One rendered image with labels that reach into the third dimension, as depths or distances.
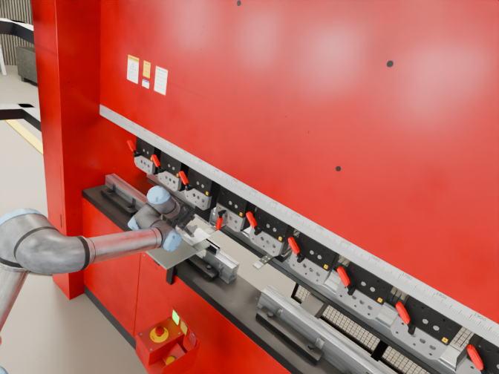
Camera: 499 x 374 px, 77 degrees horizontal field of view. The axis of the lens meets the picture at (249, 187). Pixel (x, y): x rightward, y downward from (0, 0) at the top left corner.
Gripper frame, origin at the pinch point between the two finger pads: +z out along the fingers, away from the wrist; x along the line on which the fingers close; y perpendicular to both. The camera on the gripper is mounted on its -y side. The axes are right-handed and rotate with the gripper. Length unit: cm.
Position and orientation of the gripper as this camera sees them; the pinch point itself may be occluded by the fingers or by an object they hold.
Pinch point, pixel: (187, 233)
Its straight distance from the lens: 151.5
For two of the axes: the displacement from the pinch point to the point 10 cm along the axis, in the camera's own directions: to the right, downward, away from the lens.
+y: 6.0, -7.4, 3.1
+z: 2.2, 5.2, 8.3
